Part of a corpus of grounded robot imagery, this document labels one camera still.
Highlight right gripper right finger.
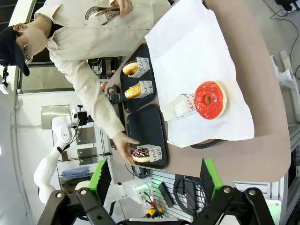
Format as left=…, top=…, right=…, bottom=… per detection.
left=194, top=157, right=275, bottom=225

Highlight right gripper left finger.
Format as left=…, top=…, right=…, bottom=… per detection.
left=37, top=157, right=113, bottom=225

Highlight chocolate sprinkle donut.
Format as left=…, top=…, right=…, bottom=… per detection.
left=132, top=147, right=151, bottom=163

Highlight printed paper donut sleeve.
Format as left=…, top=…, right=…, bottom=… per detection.
left=128, top=57, right=150, bottom=78
left=162, top=92, right=200, bottom=122
left=140, top=144, right=163, bottom=163
left=135, top=80, right=154, bottom=99

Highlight yellow sprinkle donut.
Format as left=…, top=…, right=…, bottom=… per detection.
left=124, top=85, right=142, bottom=99

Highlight plain glazed donut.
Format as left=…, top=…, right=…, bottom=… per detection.
left=122, top=60, right=139, bottom=76

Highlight perforated metal tongs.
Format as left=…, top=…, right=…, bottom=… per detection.
left=84, top=6, right=121, bottom=26

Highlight person's right forearm beige sleeve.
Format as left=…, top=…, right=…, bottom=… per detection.
left=89, top=93, right=126, bottom=141

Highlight person's right hand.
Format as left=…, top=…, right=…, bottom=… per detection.
left=112, top=131, right=141, bottom=165

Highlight person's left hand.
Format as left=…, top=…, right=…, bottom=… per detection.
left=110, top=0, right=134, bottom=17

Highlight folded blue cloth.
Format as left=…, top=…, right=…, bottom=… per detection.
left=61, top=165, right=91, bottom=179

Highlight white slotted side panel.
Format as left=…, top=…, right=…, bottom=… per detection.
left=150, top=170, right=284, bottom=223

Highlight black tray under paper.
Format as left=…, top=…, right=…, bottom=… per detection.
left=189, top=138, right=227, bottom=150

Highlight black power adapter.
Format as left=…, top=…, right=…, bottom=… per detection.
left=158, top=182, right=175, bottom=208

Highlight grey metal shelf unit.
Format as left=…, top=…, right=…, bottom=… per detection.
left=41, top=104, right=111, bottom=179

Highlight red glazed donut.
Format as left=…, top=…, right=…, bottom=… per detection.
left=194, top=81, right=227, bottom=120

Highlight black square serving tray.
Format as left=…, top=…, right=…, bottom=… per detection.
left=126, top=104, right=169, bottom=170
left=120, top=43, right=157, bottom=113

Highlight white table leg base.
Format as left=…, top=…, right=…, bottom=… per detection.
left=269, top=50, right=300, bottom=94

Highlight white paper sheet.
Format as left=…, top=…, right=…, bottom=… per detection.
left=143, top=0, right=255, bottom=148

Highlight black cap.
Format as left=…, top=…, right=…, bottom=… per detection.
left=0, top=25, right=30, bottom=77

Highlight beige face mask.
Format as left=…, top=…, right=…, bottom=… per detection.
left=23, top=26, right=49, bottom=57

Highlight person's head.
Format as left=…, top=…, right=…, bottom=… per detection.
left=0, top=22, right=50, bottom=77

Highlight person in beige shirt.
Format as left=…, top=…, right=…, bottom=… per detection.
left=34, top=0, right=175, bottom=141

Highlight coiled black cable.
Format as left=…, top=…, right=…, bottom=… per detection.
left=173, top=177, right=207, bottom=213

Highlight yellow cable plug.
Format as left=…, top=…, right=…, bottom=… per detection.
left=145, top=206, right=165, bottom=218

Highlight aluminium profile frame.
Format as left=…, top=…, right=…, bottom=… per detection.
left=280, top=121, right=300, bottom=204

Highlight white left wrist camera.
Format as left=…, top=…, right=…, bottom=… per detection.
left=70, top=105, right=88, bottom=128

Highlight thin frame glasses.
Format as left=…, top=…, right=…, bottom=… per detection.
left=14, top=34, right=33, bottom=65

